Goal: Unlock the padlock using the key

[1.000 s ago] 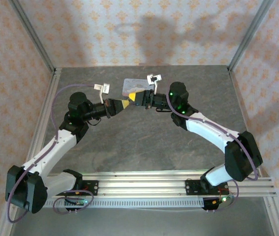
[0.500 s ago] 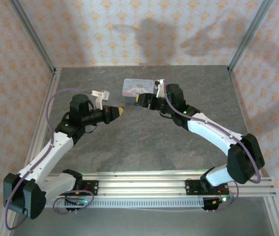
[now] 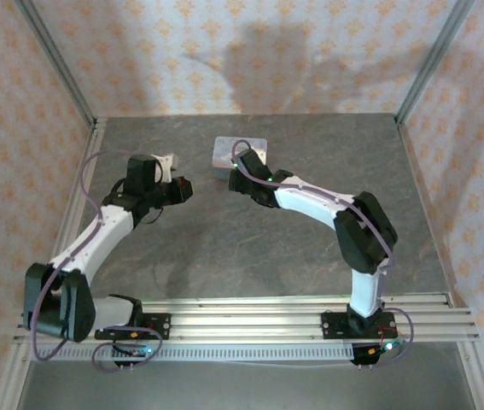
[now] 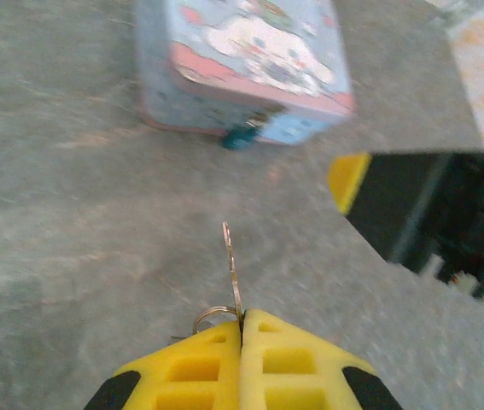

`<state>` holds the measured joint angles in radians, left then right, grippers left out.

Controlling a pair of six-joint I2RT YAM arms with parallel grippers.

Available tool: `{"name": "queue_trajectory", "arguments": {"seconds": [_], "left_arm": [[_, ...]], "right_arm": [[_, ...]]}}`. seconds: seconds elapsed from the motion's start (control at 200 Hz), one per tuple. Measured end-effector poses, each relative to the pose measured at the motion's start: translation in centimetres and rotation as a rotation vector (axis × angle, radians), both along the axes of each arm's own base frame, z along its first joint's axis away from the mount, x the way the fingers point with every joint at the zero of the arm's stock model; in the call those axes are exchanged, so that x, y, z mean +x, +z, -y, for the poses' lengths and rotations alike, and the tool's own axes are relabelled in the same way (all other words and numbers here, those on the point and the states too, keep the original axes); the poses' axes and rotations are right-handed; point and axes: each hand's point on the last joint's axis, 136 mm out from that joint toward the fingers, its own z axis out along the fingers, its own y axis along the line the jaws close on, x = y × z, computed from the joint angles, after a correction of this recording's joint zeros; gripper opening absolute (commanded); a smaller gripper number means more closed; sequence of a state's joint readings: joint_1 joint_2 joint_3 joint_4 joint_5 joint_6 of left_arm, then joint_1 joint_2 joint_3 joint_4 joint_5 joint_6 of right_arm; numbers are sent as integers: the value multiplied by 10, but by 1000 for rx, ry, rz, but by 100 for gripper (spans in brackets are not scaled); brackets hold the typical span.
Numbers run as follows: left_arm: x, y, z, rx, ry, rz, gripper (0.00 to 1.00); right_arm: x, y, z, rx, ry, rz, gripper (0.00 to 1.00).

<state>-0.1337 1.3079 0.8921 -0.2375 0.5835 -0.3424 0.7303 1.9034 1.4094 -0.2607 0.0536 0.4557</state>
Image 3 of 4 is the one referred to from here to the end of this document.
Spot cartoon print tin box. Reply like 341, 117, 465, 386
211, 135, 269, 180

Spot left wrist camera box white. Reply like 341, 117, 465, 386
149, 152, 182, 180

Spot aluminium side rail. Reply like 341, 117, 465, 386
36, 119, 108, 308

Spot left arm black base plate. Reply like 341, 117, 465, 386
95, 313, 172, 342

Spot aluminium mounting rail beam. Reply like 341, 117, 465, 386
13, 294, 481, 343

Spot aluminium frame post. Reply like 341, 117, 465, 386
394, 0, 477, 125
15, 0, 97, 127

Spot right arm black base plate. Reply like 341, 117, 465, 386
321, 310, 397, 342

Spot slotted grey cable duct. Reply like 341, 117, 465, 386
31, 343, 356, 363

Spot aluminium frame leg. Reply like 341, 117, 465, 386
0, 341, 33, 410
457, 341, 484, 410

